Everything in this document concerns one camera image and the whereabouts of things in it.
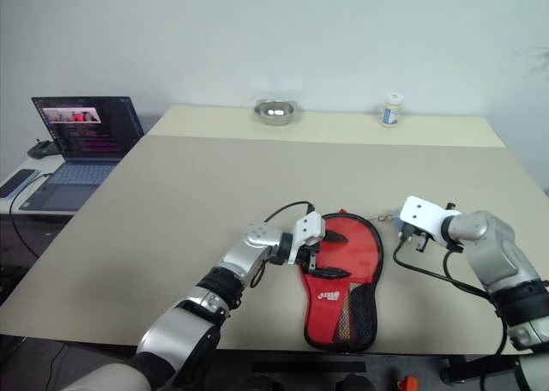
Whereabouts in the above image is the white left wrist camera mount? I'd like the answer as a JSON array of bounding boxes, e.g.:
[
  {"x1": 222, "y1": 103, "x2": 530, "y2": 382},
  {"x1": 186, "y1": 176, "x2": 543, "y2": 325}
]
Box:
[{"x1": 287, "y1": 213, "x2": 327, "y2": 266}]

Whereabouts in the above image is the black laptop power cable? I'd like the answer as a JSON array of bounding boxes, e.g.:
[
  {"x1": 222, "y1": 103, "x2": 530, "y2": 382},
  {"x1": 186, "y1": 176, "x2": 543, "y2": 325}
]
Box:
[{"x1": 9, "y1": 174, "x2": 52, "y2": 260}]

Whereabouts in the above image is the black red paddle case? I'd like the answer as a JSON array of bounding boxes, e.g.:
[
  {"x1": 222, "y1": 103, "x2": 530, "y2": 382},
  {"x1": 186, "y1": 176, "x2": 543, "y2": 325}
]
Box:
[{"x1": 299, "y1": 209, "x2": 404, "y2": 352}]

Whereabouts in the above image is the dark rounded shape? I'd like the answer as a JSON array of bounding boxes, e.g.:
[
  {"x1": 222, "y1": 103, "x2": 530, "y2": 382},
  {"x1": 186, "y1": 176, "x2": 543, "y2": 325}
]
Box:
[{"x1": 336, "y1": 373, "x2": 375, "y2": 391}]

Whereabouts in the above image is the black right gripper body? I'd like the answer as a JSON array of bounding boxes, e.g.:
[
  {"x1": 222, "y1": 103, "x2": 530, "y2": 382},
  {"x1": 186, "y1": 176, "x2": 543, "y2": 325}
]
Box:
[{"x1": 401, "y1": 225, "x2": 432, "y2": 254}]

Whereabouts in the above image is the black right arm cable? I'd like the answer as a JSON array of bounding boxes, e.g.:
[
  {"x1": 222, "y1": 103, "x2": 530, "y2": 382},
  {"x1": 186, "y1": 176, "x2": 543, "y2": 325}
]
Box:
[{"x1": 393, "y1": 232, "x2": 510, "y2": 391}]

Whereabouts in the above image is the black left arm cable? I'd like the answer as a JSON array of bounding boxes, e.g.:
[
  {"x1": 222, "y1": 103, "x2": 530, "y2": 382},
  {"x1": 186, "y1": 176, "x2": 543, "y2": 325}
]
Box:
[{"x1": 249, "y1": 201, "x2": 317, "y2": 288}]

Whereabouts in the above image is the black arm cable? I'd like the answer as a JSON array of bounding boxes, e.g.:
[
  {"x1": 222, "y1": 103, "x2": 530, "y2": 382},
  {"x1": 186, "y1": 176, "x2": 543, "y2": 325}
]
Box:
[
  {"x1": 393, "y1": 232, "x2": 510, "y2": 391},
  {"x1": 249, "y1": 201, "x2": 317, "y2": 288}
]

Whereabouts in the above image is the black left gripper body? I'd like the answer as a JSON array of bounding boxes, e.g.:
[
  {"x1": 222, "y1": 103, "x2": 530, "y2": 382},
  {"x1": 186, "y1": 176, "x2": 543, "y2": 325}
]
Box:
[{"x1": 298, "y1": 241, "x2": 323, "y2": 274}]

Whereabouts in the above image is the black handheld controller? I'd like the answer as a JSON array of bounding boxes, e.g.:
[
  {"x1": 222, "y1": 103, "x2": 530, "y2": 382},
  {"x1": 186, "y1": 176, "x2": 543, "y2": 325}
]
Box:
[{"x1": 27, "y1": 139, "x2": 62, "y2": 159}]

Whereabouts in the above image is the white side table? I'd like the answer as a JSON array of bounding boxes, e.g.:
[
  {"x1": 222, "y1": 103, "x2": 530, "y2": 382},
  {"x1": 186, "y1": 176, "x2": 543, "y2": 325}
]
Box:
[{"x1": 0, "y1": 153, "x2": 81, "y2": 219}]

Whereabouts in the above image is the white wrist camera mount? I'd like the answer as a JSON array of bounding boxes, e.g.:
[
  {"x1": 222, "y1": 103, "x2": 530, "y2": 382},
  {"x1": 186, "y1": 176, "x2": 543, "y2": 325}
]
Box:
[
  {"x1": 398, "y1": 195, "x2": 462, "y2": 244},
  {"x1": 287, "y1": 213, "x2": 327, "y2": 266}
]

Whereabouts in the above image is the stainless steel bowl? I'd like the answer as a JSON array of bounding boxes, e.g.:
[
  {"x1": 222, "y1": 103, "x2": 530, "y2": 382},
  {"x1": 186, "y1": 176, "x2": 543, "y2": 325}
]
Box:
[{"x1": 253, "y1": 99, "x2": 299, "y2": 128}]

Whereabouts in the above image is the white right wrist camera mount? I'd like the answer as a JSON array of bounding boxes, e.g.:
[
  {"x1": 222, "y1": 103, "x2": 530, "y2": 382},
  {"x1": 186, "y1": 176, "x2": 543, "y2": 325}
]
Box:
[{"x1": 398, "y1": 195, "x2": 462, "y2": 244}]

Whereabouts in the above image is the white jar with blue label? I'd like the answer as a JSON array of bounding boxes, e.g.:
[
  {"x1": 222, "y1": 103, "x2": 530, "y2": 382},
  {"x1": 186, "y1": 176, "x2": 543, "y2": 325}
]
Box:
[{"x1": 379, "y1": 92, "x2": 406, "y2": 129}]

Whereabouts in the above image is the open grey laptop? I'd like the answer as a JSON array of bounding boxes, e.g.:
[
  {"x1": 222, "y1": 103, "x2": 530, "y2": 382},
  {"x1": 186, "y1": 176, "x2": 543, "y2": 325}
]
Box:
[{"x1": 19, "y1": 95, "x2": 145, "y2": 213}]

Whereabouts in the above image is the black phone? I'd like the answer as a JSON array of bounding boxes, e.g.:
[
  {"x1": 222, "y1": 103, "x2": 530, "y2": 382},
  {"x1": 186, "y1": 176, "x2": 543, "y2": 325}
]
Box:
[{"x1": 0, "y1": 169, "x2": 38, "y2": 199}]

